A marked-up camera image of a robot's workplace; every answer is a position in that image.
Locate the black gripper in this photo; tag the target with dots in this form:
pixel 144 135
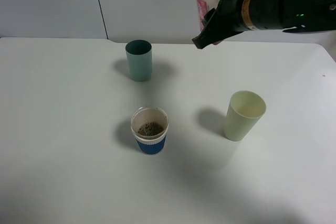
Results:
pixel 229 18

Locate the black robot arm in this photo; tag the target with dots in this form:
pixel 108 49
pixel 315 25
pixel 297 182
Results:
pixel 292 16

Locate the teal plastic cup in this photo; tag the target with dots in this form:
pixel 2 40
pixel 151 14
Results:
pixel 139 57

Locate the pale green plastic cup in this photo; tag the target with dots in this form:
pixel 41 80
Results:
pixel 244 111

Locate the clear cup blue sleeve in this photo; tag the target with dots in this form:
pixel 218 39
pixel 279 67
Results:
pixel 149 126

